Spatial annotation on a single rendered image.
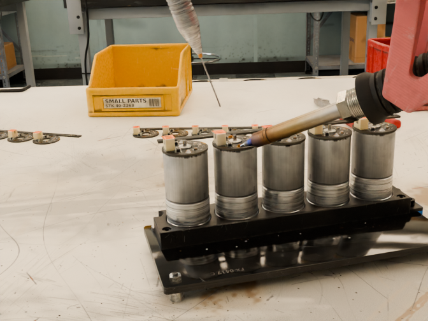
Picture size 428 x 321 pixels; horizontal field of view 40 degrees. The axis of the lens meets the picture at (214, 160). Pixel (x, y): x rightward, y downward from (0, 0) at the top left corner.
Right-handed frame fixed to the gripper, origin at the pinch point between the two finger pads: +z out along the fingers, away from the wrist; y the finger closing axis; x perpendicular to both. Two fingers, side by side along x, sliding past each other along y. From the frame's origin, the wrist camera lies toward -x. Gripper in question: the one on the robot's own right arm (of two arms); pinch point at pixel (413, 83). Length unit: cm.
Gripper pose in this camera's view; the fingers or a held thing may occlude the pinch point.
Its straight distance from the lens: 27.7
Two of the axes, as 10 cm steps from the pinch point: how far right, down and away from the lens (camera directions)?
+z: -3.9, 7.6, 5.2
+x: 7.7, 5.8, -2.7
